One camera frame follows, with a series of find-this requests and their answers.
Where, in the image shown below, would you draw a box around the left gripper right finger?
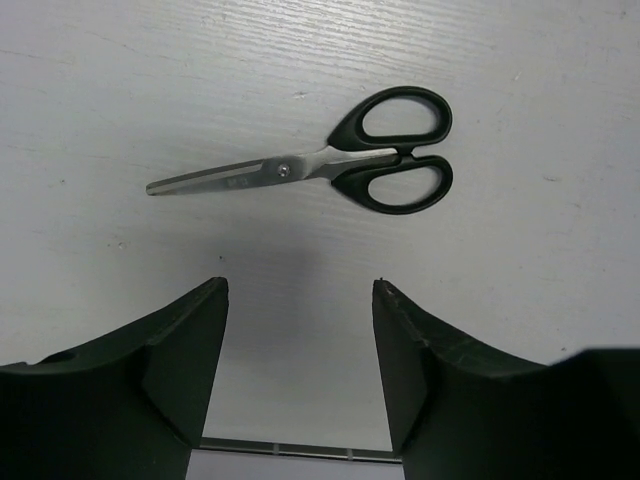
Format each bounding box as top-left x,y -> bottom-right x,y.
372,280 -> 639,479

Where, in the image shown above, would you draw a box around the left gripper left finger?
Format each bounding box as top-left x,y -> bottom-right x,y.
1,277 -> 229,479

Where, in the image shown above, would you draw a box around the black handled scissors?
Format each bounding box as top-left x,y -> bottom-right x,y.
146,86 -> 454,216

